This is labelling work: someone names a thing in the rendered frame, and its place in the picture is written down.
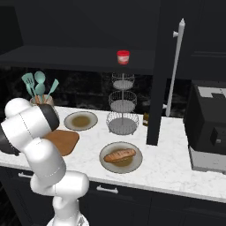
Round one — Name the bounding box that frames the grey plate with pastry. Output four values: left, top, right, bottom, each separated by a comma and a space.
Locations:
99, 141, 144, 175

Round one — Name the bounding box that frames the brown long pastry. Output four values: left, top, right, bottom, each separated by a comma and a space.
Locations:
102, 147, 138, 164

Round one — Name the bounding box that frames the teal spoon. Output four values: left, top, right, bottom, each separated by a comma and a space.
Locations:
34, 70, 47, 87

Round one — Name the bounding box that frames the black drawer front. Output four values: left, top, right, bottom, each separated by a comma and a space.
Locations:
79, 179, 154, 226
0, 165, 57, 226

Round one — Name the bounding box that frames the white drawer handle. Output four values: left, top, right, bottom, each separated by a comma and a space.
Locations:
95, 184, 119, 195
18, 171, 34, 179

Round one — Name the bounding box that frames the white long door handle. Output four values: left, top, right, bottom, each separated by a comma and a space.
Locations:
164, 18, 186, 118

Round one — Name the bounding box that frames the teal narrow spatula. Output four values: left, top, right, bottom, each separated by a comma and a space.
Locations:
43, 78, 60, 104

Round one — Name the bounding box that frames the black lower cabinet door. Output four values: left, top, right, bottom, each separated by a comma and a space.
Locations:
148, 191, 226, 226

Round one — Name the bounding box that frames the red-lidded jam jar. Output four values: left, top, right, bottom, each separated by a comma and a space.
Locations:
116, 49, 131, 66

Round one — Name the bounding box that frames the wooden cutting board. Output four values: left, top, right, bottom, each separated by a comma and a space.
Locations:
42, 129, 80, 157

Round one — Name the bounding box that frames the black open cabinet door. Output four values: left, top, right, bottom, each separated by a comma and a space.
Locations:
146, 0, 181, 147

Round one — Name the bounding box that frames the teal slotted spatula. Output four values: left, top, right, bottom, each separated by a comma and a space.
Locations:
20, 72, 38, 104

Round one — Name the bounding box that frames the teal ladle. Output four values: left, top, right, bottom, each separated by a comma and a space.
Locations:
34, 83, 47, 104

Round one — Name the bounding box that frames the black upper cabinet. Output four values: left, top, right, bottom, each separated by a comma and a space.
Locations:
171, 0, 226, 82

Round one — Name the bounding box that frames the brown utensil pot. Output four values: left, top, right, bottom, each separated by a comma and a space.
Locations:
29, 94, 56, 109

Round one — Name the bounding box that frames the black and grey countertop appliance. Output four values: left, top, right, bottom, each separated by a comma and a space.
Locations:
183, 79, 226, 174

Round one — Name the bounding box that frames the empty grey plate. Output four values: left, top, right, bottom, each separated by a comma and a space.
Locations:
63, 110, 99, 132

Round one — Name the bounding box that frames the three-tier wire stand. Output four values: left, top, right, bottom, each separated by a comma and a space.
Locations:
105, 72, 140, 137

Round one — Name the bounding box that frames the black cabinet shelf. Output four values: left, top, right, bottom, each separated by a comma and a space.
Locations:
0, 44, 156, 76

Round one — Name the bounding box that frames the dark glass bottle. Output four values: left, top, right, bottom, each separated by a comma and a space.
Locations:
142, 111, 151, 127

